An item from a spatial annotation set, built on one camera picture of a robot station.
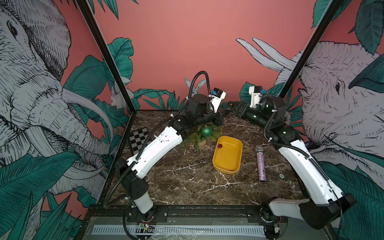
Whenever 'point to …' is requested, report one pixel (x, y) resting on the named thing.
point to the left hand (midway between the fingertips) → (230, 110)
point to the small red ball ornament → (220, 146)
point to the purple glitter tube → (261, 163)
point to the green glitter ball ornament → (206, 131)
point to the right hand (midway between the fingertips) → (228, 101)
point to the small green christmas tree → (197, 140)
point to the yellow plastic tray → (227, 154)
